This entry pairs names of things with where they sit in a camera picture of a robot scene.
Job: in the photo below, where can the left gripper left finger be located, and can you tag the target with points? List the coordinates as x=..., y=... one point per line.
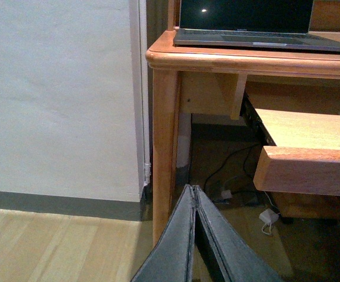
x=172, y=257

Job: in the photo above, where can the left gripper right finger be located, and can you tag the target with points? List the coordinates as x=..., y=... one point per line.
x=223, y=250

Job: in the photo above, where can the white power adapter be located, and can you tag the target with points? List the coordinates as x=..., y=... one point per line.
x=268, y=217

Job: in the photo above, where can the wooden rolling stand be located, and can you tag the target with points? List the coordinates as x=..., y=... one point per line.
x=306, y=206

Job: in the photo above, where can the wooden pull-out keyboard tray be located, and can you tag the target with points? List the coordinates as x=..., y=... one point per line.
x=301, y=137

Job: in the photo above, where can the wooden desk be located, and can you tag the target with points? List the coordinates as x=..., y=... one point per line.
x=214, y=81

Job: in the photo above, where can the grey laptop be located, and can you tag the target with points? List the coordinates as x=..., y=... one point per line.
x=250, y=24

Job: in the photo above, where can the white wall conduit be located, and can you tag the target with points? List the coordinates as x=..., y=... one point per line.
x=144, y=91

